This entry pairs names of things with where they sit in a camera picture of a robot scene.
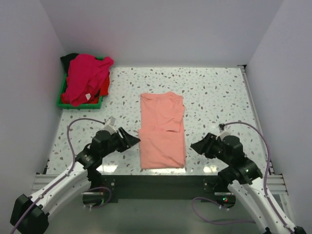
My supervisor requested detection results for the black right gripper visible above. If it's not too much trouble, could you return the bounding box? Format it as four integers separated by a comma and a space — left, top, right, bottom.
190, 132, 231, 164

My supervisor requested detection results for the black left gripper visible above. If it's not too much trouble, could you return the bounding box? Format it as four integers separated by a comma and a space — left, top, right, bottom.
101, 127, 140, 157

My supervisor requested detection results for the salmon pink t-shirt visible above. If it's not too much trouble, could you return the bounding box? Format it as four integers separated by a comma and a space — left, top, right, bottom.
138, 92, 186, 169

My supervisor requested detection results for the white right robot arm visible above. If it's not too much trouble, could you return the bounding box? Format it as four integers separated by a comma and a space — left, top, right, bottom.
191, 133, 305, 234

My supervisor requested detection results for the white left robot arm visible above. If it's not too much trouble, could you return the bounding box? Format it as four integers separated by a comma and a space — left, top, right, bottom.
10, 127, 140, 234

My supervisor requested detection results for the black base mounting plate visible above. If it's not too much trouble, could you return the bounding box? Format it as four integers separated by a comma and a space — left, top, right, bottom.
81, 175, 246, 209

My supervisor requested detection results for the green plastic bin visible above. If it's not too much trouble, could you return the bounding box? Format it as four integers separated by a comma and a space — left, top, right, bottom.
56, 56, 105, 110

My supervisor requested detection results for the red t-shirt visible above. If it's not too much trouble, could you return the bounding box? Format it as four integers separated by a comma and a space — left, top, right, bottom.
60, 77, 110, 104

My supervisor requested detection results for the magenta t-shirt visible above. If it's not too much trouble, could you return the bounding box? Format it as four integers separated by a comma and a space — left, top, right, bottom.
58, 54, 114, 109

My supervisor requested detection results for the black t-shirt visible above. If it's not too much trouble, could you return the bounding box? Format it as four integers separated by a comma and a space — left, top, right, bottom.
60, 53, 79, 73

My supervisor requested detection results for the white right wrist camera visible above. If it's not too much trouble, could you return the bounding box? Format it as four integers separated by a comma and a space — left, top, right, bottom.
217, 123, 231, 141

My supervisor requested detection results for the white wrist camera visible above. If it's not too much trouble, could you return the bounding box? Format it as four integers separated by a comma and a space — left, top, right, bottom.
217, 123, 231, 141
103, 117, 117, 135

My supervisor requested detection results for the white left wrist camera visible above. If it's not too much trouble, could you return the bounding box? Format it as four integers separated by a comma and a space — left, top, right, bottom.
103, 117, 117, 135

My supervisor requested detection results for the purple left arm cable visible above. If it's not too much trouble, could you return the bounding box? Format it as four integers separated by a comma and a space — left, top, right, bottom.
9, 118, 113, 234

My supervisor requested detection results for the aluminium frame rail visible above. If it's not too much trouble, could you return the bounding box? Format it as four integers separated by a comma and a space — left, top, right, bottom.
31, 174, 288, 195

